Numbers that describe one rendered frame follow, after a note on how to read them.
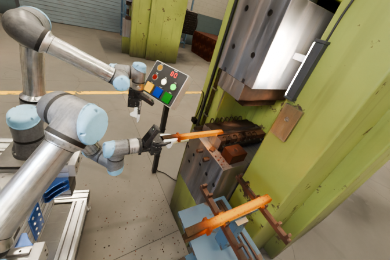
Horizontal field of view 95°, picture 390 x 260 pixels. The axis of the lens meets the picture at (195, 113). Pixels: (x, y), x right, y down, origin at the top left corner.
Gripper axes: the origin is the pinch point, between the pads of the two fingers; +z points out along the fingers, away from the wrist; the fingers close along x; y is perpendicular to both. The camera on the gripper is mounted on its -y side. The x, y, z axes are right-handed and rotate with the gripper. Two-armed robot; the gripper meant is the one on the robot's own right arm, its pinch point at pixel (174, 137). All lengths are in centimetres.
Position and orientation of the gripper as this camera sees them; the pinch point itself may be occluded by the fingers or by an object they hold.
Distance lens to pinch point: 99.6
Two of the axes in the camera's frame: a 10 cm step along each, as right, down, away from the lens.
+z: 8.5, -0.5, 5.3
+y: -2.5, 8.4, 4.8
